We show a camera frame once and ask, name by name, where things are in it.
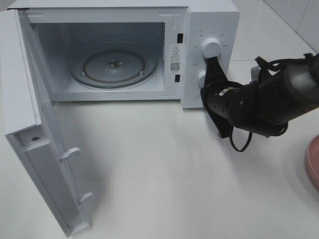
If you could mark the lower white timer knob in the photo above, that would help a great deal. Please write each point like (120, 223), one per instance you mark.
(201, 78)

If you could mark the pink round plate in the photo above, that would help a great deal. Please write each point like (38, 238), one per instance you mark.
(312, 162)

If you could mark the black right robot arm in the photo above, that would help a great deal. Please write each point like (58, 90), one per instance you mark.
(285, 89)

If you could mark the white microwave door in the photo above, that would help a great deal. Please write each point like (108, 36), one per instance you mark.
(30, 123)

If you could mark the upper white power knob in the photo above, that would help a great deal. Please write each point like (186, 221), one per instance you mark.
(210, 47)

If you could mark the round white door button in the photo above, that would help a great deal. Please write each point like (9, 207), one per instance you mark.
(198, 99)

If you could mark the white microwave oven body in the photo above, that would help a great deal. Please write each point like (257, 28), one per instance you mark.
(178, 26)

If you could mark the glass microwave turntable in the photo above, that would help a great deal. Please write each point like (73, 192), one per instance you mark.
(117, 64)

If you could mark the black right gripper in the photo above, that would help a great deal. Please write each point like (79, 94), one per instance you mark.
(217, 97)

